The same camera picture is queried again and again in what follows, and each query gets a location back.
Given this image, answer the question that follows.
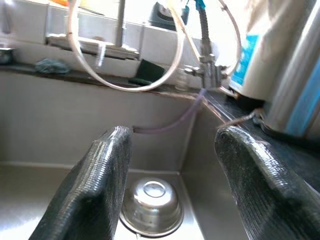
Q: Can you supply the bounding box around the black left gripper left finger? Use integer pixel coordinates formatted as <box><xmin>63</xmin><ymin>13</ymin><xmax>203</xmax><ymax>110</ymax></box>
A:
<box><xmin>28</xmin><ymin>125</ymin><xmax>133</xmax><ymax>240</ymax></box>

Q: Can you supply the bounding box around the dark green scouring sponge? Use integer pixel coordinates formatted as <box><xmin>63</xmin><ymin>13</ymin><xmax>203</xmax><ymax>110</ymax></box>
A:
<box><xmin>128</xmin><ymin>59</ymin><xmax>166</xmax><ymax>86</ymax></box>

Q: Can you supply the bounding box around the small steel cup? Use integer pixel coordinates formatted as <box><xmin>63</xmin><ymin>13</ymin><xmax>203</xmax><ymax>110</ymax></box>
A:
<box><xmin>0</xmin><ymin>47</ymin><xmax>15</xmax><ymax>65</ymax></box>

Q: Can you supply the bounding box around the braided hose with steel valve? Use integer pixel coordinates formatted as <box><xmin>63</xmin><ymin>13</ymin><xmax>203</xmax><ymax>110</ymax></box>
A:
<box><xmin>184</xmin><ymin>0</ymin><xmax>227</xmax><ymax>89</ymax></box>

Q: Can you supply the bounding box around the stainless steel sink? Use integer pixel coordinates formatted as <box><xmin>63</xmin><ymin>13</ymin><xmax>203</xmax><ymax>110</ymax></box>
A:
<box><xmin>0</xmin><ymin>69</ymin><xmax>251</xmax><ymax>240</ymax></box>

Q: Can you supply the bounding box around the blue grey scrubber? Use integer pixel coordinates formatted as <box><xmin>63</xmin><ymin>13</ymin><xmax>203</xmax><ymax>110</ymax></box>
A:
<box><xmin>34</xmin><ymin>58</ymin><xmax>71</xmax><ymax>75</ymax></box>

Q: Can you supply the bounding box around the blue bottle brush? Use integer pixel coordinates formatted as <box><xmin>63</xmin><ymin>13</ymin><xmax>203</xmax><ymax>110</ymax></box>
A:
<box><xmin>193</xmin><ymin>0</ymin><xmax>208</xmax><ymax>11</ymax></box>

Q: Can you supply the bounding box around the white hanging towel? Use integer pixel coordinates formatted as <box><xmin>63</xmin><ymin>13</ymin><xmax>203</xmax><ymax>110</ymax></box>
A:
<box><xmin>243</xmin><ymin>0</ymin><xmax>316</xmax><ymax>66</ymax></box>

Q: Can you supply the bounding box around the steel knife block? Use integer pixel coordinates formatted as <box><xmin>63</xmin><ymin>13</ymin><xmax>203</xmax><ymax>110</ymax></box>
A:
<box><xmin>264</xmin><ymin>0</ymin><xmax>320</xmax><ymax>137</ymax></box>

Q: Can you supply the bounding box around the chrome gooseneck tap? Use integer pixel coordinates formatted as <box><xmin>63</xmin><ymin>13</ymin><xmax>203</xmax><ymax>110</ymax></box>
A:
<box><xmin>46</xmin><ymin>0</ymin><xmax>141</xmax><ymax>68</ymax></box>

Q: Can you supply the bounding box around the white canister blue label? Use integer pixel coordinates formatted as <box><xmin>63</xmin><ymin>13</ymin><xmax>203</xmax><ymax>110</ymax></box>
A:
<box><xmin>228</xmin><ymin>33</ymin><xmax>296</xmax><ymax>100</ymax></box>

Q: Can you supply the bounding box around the steel bowl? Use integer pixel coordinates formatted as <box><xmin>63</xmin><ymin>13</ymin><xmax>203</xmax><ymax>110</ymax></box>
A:
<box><xmin>119</xmin><ymin>176</ymin><xmax>185</xmax><ymax>238</ymax></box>

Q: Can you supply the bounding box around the white plastic hose loop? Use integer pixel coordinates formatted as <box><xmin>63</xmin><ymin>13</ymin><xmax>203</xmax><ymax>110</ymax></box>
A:
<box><xmin>67</xmin><ymin>0</ymin><xmax>243</xmax><ymax>93</ymax></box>

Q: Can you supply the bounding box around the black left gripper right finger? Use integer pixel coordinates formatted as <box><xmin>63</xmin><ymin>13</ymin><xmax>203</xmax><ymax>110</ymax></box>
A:
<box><xmin>214</xmin><ymin>125</ymin><xmax>320</xmax><ymax>240</ymax></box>

